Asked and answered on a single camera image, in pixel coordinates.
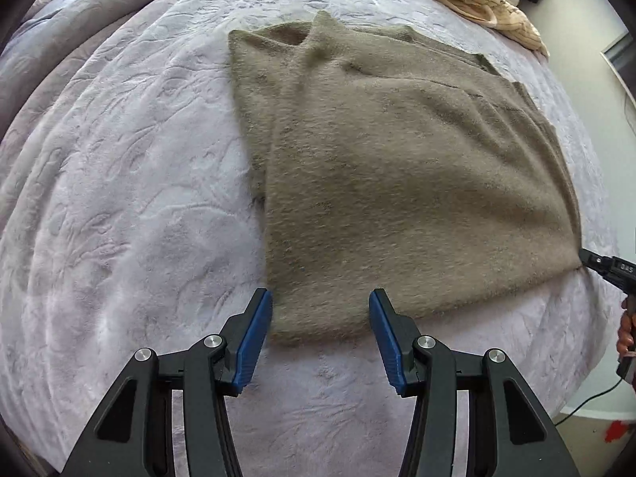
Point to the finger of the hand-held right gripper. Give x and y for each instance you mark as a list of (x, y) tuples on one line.
[(596, 261)]

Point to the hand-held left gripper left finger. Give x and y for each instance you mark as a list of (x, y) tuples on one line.
[(253, 343)]

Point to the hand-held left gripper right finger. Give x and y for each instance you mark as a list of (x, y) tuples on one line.
[(387, 343)]

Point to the olive knit sweater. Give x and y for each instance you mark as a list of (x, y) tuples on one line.
[(397, 184)]

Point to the person's right hand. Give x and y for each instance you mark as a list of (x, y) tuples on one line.
[(624, 330)]

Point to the red object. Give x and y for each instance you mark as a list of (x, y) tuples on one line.
[(616, 431)]

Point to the lavender embossed bed blanket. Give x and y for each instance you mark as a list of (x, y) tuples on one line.
[(124, 208)]

